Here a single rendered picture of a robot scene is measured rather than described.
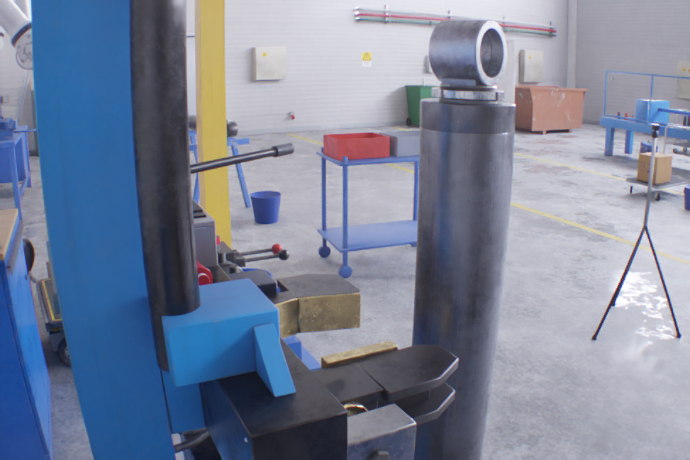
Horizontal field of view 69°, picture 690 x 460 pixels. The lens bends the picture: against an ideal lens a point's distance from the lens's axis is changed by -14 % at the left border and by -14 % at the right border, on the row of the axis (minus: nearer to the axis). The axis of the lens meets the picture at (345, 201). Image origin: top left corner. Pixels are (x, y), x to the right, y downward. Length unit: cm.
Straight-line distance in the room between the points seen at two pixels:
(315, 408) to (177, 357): 22
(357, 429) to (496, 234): 56
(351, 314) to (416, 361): 36
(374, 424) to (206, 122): 288
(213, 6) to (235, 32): 859
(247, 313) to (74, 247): 30
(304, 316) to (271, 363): 55
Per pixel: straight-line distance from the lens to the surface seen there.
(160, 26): 82
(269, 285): 142
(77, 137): 93
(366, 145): 416
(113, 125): 93
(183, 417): 114
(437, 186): 124
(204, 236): 138
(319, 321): 143
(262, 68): 1217
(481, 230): 125
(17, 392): 241
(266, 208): 557
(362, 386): 104
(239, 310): 90
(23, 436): 253
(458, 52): 123
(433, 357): 114
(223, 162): 122
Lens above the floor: 156
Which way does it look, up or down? 14 degrees down
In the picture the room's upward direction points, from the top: straight up
